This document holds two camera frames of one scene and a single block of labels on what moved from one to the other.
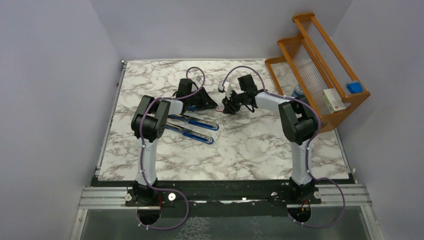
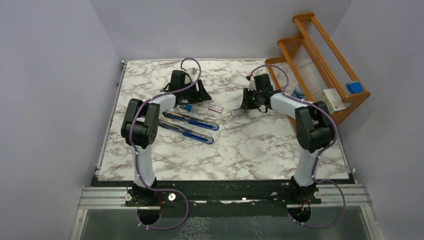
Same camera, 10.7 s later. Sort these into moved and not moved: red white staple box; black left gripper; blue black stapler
Moved: black left gripper
Not moved: blue black stapler; red white staple box
